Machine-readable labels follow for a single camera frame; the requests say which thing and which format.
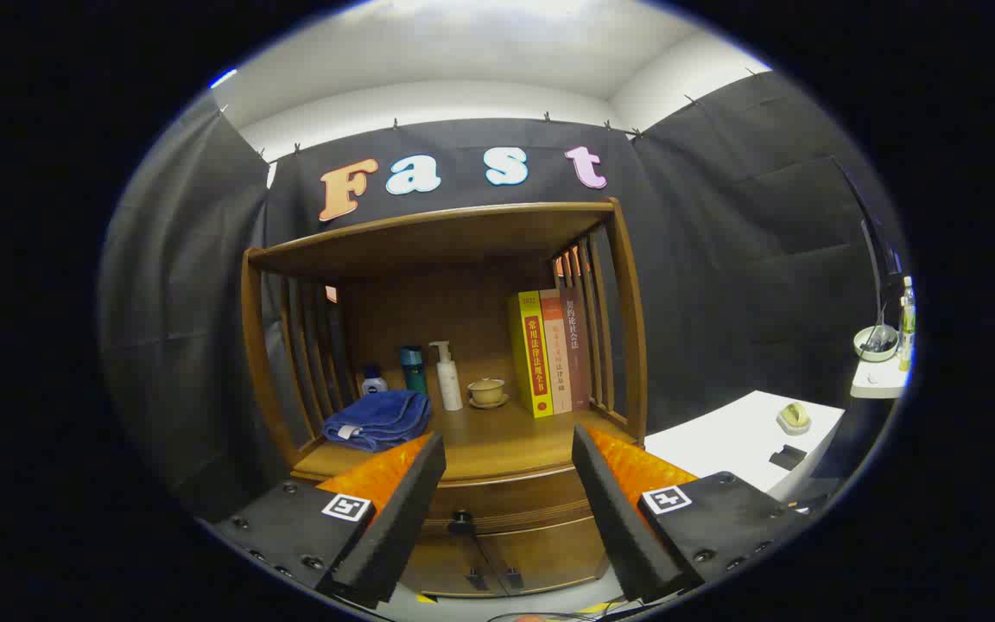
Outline white table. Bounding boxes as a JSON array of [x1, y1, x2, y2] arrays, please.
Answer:
[[643, 390, 846, 504]]

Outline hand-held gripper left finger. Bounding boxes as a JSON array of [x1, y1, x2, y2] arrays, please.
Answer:
[[212, 431, 447, 610]]

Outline blue folded towel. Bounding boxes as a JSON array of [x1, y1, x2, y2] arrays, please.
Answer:
[[322, 390, 433, 454]]

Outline wooden cabinet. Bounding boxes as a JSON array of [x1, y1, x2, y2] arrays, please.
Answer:
[[240, 199, 650, 599]]

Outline orange and white book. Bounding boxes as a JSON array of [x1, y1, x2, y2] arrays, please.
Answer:
[[539, 289, 574, 415]]

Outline white bowl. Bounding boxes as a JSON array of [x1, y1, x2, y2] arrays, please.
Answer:
[[853, 325, 900, 363]]

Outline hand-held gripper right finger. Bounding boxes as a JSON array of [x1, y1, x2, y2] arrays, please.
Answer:
[[571, 423, 810, 604]]

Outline teal bottle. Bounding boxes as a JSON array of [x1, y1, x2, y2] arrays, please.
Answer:
[[400, 346, 429, 396]]

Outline green clear bottle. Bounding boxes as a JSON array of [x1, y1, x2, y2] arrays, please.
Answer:
[[897, 276, 917, 373]]

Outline wooden countertop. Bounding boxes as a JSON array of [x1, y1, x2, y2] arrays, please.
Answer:
[[292, 387, 638, 485]]

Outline yellow book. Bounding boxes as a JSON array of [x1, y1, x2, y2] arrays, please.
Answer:
[[508, 290, 555, 419]]

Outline white pump bottle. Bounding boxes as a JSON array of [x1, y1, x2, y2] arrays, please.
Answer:
[[428, 340, 464, 412]]

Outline small white side shelf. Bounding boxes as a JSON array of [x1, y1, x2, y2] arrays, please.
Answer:
[[849, 358, 910, 400]]

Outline black backdrop cloth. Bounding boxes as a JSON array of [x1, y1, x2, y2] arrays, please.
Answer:
[[100, 71, 900, 519]]

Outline maroon book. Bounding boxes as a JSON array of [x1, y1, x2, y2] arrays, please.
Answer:
[[560, 286, 593, 411]]

